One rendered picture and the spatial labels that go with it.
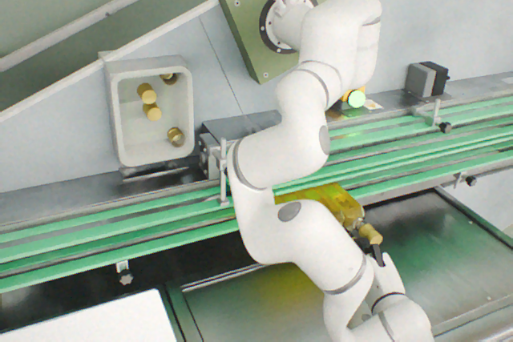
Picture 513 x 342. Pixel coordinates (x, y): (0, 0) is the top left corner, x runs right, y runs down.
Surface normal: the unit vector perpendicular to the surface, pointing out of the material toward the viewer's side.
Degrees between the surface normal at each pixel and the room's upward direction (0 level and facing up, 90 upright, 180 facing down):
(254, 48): 3
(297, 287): 90
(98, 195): 90
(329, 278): 30
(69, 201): 90
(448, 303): 90
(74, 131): 0
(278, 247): 58
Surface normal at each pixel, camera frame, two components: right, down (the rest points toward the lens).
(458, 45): 0.42, 0.45
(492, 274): 0.04, -0.88
